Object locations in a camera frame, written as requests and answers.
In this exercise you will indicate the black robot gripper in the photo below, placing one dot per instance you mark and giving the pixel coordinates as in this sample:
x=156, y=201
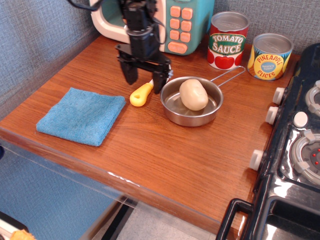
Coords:
x=143, y=52

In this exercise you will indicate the yellow handled white toy knife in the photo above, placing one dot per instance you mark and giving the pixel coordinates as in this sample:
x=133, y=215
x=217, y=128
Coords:
x=139, y=97

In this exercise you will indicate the small steel pan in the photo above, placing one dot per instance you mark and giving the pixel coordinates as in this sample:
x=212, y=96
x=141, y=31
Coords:
x=181, y=115

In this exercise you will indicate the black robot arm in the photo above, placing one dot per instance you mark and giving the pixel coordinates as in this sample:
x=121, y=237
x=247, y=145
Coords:
x=139, y=14

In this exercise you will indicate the blue folded cloth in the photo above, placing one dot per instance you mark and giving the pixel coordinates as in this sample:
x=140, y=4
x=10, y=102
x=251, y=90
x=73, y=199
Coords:
x=81, y=116

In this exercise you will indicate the beige toy potato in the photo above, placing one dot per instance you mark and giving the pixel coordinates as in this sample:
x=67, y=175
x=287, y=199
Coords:
x=193, y=95

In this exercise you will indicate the toy microwave teal and cream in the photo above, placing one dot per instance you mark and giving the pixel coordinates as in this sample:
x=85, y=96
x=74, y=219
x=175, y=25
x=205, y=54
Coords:
x=184, y=23

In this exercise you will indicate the tomato sauce can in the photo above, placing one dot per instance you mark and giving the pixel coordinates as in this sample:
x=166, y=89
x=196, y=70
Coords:
x=227, y=38

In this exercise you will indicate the pineapple slices can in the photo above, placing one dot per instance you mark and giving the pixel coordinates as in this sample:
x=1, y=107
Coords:
x=269, y=56

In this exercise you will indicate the black toy stove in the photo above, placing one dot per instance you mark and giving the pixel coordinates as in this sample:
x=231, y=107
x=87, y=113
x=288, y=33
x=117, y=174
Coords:
x=286, y=203

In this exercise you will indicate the orange object at corner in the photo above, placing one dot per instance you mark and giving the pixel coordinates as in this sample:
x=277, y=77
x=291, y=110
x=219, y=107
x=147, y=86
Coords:
x=22, y=235

